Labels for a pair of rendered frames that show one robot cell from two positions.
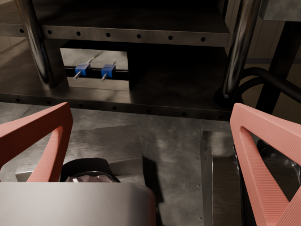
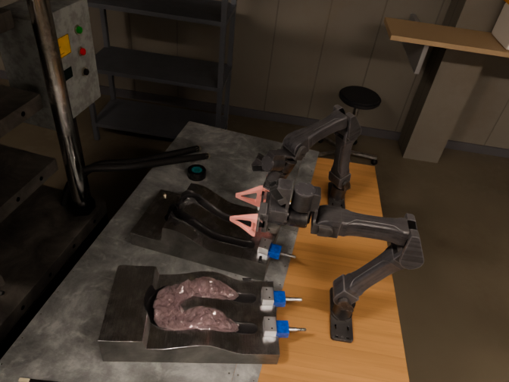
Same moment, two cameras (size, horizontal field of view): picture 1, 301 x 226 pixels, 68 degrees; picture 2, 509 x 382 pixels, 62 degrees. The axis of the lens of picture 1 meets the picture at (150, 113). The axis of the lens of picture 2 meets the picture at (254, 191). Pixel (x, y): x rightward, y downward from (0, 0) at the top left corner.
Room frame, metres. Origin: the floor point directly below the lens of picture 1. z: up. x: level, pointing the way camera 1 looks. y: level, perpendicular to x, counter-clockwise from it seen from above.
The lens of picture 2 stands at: (0.02, 0.85, 1.98)
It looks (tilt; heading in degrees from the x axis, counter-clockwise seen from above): 40 degrees down; 272
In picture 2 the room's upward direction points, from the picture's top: 8 degrees clockwise
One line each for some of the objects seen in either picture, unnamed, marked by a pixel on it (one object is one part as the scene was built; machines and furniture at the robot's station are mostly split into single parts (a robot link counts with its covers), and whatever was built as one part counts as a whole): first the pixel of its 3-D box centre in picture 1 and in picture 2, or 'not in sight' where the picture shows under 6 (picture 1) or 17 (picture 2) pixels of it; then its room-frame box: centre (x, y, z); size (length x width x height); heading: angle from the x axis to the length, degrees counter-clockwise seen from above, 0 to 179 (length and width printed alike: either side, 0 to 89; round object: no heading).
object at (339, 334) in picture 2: not in sight; (343, 307); (-0.29, 0.00, 0.84); 0.20 x 0.07 x 0.08; 90
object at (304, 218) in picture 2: not in sight; (298, 214); (-0.07, 0.00, 1.21); 0.07 x 0.06 x 0.07; 0
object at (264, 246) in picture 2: not in sight; (277, 252); (-0.05, -0.15, 0.89); 0.13 x 0.05 x 0.05; 172
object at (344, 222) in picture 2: not in sight; (368, 235); (-0.28, 0.00, 1.17); 0.30 x 0.09 x 0.12; 0
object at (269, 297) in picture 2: not in sight; (281, 299); (-0.08, 0.02, 0.85); 0.13 x 0.05 x 0.05; 9
